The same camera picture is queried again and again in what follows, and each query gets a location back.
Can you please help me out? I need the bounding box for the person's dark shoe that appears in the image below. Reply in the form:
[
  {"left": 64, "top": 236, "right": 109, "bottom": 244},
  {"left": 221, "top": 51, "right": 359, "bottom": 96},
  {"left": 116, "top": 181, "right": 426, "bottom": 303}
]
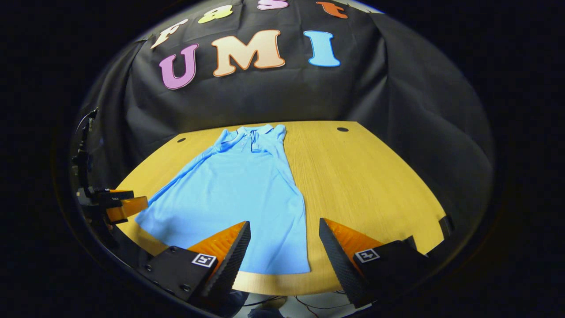
[{"left": 247, "top": 308, "right": 285, "bottom": 318}]

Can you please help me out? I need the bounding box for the thin black floor cable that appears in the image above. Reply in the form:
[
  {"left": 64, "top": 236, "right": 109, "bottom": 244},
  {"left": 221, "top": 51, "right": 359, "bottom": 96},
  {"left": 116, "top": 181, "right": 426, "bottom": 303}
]
[{"left": 242, "top": 295, "right": 288, "bottom": 308}]

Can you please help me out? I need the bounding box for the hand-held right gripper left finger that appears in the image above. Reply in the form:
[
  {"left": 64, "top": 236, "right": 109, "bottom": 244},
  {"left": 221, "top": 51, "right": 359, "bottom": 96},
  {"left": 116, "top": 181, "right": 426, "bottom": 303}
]
[{"left": 140, "top": 221, "right": 252, "bottom": 310}]

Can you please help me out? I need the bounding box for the light blue polo T-shirt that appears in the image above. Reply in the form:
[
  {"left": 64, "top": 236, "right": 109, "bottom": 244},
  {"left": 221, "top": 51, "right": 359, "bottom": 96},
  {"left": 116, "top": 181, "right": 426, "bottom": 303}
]
[{"left": 135, "top": 124, "right": 311, "bottom": 275}]

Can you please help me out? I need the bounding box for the black backdrop cloth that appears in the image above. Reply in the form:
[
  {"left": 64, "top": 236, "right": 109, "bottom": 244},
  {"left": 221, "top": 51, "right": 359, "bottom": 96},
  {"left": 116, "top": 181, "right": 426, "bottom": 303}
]
[{"left": 71, "top": 0, "right": 495, "bottom": 230}]

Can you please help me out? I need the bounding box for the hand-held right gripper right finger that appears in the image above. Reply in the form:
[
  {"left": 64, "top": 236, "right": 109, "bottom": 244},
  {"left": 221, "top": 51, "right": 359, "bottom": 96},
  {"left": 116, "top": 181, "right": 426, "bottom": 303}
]
[{"left": 319, "top": 217, "right": 431, "bottom": 309}]

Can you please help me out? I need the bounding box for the person's dark blue clothing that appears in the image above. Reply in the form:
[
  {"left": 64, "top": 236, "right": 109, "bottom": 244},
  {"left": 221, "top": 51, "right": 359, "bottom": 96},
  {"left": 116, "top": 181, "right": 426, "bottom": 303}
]
[{"left": 214, "top": 289, "right": 251, "bottom": 318}]

